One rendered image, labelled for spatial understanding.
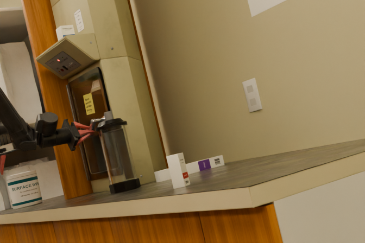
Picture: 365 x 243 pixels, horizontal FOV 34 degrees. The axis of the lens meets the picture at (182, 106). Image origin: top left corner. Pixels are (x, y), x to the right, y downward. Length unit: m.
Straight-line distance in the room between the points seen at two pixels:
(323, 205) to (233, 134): 1.11
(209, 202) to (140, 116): 1.03
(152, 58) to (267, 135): 0.77
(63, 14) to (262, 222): 1.49
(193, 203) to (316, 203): 0.25
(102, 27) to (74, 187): 0.67
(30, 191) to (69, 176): 0.31
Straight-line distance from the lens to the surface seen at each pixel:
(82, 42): 2.17
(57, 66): 2.37
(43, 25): 2.55
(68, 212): 1.89
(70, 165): 2.46
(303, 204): 1.20
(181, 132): 2.59
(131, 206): 1.51
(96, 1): 2.24
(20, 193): 2.71
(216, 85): 2.33
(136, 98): 2.21
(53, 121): 2.07
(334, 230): 1.25
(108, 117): 2.02
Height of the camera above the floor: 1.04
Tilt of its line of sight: 4 degrees up
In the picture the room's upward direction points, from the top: 13 degrees counter-clockwise
